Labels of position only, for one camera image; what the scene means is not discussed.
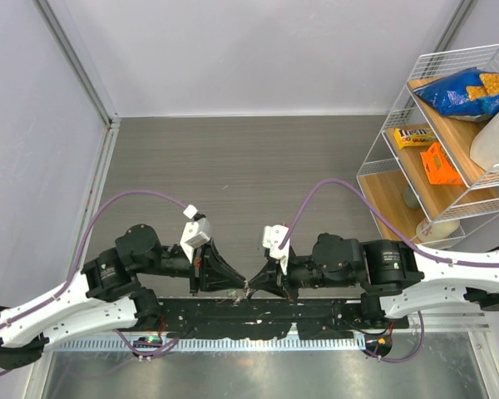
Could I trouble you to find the white plastic bottle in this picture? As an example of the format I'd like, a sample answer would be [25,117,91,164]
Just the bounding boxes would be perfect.
[470,112,499,171]

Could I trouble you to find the cream lotion bottle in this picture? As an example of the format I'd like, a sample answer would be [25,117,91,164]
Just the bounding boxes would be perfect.
[416,218,460,243]

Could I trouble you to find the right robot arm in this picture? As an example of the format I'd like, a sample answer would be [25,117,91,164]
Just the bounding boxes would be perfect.
[249,233,499,328]

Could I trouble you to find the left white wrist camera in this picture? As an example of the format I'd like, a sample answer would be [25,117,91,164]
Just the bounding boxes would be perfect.
[179,204,212,264]

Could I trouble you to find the orange candy bag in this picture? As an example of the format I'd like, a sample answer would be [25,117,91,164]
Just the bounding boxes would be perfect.
[420,142,464,185]

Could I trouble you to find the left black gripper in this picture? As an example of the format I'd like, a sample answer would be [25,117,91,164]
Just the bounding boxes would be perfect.
[137,235,247,294]

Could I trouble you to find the purple cable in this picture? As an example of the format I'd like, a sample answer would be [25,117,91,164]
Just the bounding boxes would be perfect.
[0,190,192,380]
[279,178,499,363]

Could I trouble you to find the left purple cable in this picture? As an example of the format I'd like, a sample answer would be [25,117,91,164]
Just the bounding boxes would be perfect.
[0,190,192,380]

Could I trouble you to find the blue chips bag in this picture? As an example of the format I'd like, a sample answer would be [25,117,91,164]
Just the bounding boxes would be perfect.
[413,68,499,121]

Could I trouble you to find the white slotted cable duct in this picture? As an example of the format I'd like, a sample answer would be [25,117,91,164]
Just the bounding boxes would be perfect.
[55,333,365,352]

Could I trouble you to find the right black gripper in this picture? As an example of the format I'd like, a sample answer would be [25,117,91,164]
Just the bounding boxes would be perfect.
[249,245,358,302]

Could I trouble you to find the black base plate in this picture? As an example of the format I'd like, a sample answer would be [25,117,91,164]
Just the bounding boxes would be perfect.
[112,295,410,342]

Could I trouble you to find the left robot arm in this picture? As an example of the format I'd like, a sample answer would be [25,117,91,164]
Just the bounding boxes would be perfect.
[0,224,247,371]

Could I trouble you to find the keychain with keys and strap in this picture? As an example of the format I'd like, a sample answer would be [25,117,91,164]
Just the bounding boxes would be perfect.
[227,280,256,307]

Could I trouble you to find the white wire shelf rack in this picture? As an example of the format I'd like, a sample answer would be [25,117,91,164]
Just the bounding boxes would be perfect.
[357,44,499,249]

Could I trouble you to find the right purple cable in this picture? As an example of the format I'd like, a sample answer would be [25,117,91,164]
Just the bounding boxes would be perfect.
[279,178,499,363]

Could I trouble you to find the yellow candy bag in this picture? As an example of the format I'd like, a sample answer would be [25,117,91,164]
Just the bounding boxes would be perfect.
[393,128,437,150]

